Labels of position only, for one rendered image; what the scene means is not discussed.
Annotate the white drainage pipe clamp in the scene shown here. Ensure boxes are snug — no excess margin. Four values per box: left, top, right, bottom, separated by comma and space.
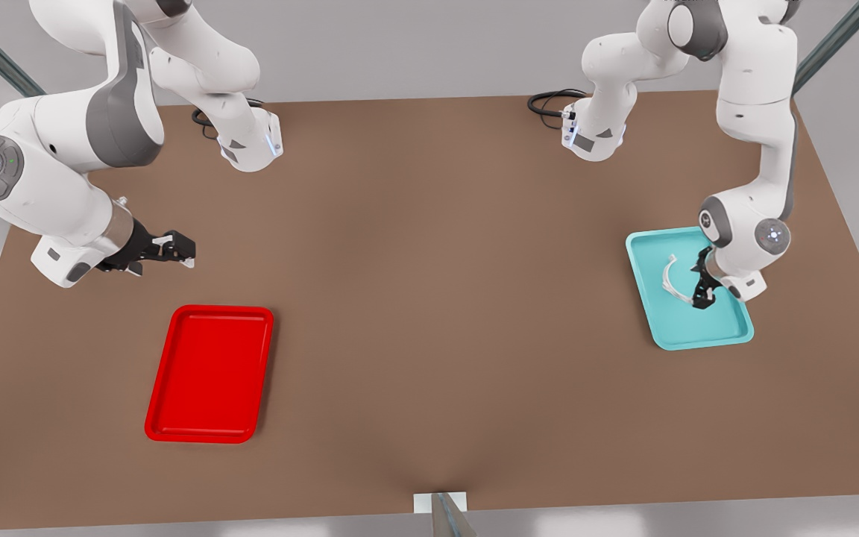
662, 254, 696, 307

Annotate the teal rectangular tray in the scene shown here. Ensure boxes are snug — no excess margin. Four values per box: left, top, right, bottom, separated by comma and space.
626, 227, 755, 351

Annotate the red rectangular tray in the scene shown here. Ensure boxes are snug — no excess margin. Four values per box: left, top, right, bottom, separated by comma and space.
144, 304, 275, 445

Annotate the black cable loop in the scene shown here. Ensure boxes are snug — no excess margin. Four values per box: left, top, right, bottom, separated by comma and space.
527, 89, 589, 131
192, 98, 266, 142

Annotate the silver frame post with foot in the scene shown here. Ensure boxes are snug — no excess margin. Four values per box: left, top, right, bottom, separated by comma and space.
413, 492, 477, 537

